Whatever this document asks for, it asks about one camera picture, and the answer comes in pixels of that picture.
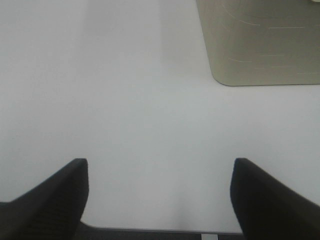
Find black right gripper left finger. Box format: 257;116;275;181
0;158;89;240

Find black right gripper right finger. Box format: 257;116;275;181
230;158;320;240

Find beige storage box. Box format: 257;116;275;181
196;0;320;86

